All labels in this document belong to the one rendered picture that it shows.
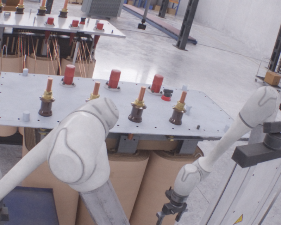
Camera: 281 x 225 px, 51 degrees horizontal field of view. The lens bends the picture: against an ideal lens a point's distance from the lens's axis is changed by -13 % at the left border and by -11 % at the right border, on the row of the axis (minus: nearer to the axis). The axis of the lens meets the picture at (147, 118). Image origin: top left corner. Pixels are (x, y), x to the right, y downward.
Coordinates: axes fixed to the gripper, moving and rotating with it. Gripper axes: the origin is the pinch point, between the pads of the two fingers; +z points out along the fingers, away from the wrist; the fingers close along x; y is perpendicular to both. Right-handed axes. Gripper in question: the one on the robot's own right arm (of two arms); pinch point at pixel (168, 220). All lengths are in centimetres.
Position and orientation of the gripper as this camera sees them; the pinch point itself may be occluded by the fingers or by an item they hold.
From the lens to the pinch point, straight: 185.0
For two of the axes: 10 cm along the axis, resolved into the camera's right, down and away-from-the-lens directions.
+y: 5.0, 4.8, -7.2
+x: 8.3, -0.2, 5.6
